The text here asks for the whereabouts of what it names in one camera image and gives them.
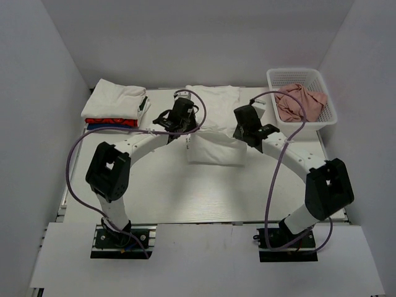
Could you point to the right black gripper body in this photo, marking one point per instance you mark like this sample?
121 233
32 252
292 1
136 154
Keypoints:
239 133

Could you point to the pink crumpled t-shirt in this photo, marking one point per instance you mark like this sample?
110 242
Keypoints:
294 98

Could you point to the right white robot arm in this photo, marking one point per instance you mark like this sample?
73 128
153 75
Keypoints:
327 185

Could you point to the white plastic basket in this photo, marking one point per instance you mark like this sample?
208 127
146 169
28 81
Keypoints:
312 80

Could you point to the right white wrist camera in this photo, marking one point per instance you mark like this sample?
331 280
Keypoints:
260 108

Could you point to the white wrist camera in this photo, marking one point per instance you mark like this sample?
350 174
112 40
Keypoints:
183 94
260 108

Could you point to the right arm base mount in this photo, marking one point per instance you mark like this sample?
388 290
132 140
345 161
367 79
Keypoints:
278 245

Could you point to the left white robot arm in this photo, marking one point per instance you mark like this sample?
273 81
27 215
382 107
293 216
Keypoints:
109 171

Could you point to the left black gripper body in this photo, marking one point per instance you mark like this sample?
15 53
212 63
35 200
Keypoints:
189 124

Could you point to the white t-shirt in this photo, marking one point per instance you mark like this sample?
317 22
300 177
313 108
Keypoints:
113 101
213 143

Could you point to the folded blue t-shirt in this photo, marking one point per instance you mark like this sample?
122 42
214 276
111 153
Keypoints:
107 127

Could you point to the folded red t-shirt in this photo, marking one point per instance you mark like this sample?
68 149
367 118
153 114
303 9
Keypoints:
116 122

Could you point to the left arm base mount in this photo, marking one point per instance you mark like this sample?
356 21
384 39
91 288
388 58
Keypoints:
109 244

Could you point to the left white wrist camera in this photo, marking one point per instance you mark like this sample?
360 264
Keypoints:
183 94

